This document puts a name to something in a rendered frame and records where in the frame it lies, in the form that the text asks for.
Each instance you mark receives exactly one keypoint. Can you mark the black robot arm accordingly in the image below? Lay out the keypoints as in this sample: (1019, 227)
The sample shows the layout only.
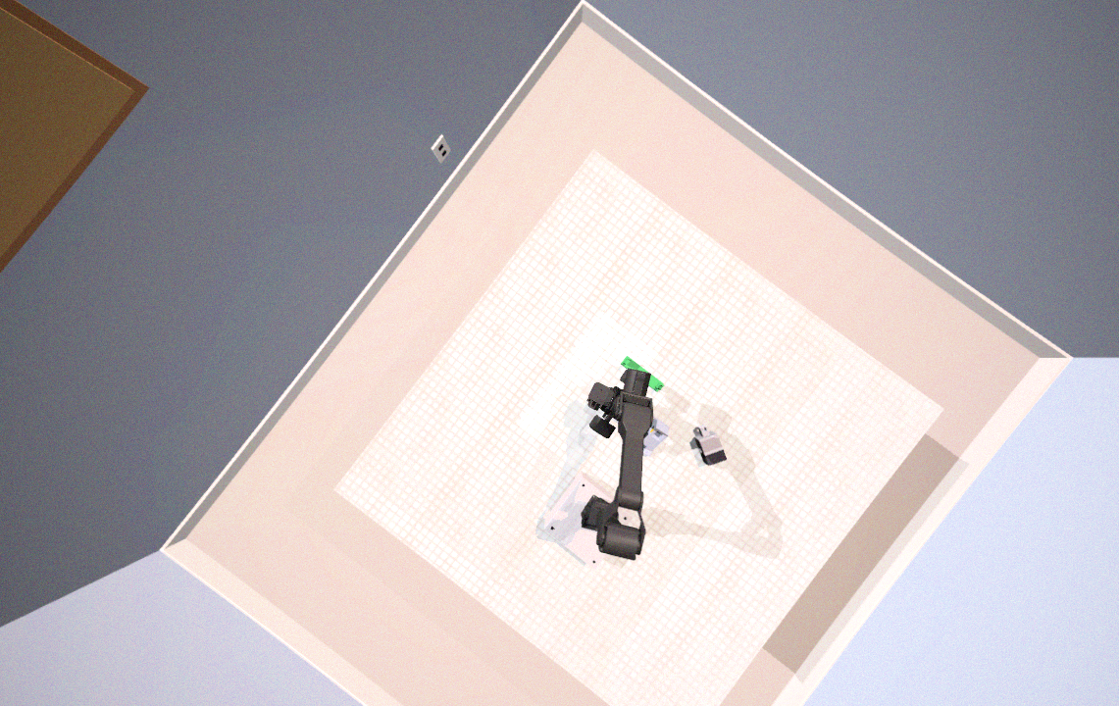
(634, 413)

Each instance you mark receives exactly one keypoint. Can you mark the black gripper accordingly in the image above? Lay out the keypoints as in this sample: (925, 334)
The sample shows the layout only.
(602, 426)

